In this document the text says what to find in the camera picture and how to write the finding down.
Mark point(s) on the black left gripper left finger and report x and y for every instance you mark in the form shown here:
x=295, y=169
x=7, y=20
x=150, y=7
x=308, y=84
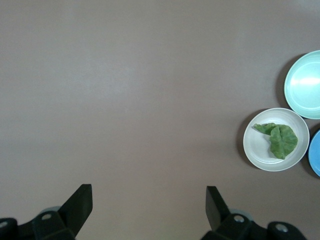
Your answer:
x=77, y=207

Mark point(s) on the blue round plate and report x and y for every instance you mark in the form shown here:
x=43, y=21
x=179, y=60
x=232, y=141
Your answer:
x=315, y=155

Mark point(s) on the mint green round plate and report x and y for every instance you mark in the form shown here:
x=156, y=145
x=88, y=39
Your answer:
x=305, y=95

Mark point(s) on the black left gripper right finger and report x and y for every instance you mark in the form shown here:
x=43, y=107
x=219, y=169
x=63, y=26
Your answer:
x=216, y=210

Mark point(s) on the green lettuce leaf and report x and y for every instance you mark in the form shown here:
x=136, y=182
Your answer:
x=282, y=142

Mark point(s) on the beige round plate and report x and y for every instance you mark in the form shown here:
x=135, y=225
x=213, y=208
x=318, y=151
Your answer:
x=257, y=150

